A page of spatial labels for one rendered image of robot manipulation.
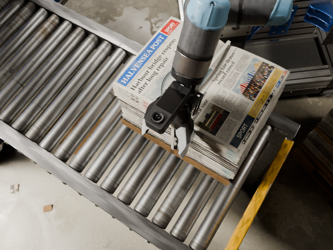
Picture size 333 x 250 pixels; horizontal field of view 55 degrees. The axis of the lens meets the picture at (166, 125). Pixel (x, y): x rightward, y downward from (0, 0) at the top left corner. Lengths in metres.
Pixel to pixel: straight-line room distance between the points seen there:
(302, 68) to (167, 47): 1.14
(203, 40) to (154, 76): 0.26
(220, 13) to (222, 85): 0.28
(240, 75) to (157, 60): 0.22
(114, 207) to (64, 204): 0.94
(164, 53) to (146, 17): 1.50
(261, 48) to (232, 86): 1.14
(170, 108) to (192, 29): 0.16
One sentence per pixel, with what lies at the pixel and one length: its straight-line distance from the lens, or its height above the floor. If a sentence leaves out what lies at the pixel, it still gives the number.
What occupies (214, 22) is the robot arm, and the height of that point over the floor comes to 1.31.
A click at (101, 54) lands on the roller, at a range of 1.23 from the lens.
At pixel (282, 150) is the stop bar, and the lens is 1.03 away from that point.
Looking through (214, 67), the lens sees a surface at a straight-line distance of 0.87.
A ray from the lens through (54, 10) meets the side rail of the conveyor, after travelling 1.42.
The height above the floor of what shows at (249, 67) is 1.03.
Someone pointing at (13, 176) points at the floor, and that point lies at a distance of 2.08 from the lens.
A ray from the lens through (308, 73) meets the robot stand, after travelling 1.91.
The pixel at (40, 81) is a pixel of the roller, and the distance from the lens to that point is 1.25.
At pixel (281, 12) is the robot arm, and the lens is 0.72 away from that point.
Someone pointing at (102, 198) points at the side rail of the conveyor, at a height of 0.80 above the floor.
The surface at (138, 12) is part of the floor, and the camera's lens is 2.41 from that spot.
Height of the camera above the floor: 1.76
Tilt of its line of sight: 67 degrees down
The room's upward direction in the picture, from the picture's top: 10 degrees counter-clockwise
